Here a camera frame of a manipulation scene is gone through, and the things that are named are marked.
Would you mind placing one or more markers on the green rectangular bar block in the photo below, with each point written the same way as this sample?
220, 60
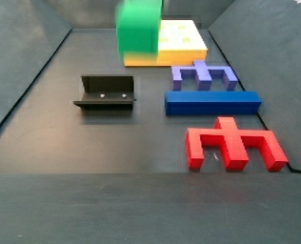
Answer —
137, 20

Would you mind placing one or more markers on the yellow slotted board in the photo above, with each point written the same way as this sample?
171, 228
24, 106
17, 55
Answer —
180, 46

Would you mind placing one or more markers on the blue rectangular bar block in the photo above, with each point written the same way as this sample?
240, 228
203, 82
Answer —
211, 102

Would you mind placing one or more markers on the purple E-shaped block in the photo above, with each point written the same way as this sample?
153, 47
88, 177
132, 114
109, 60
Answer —
203, 74

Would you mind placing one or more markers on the red E-shaped block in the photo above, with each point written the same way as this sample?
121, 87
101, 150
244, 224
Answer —
232, 140

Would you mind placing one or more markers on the black angle bracket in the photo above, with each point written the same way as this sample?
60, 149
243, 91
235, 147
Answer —
105, 91

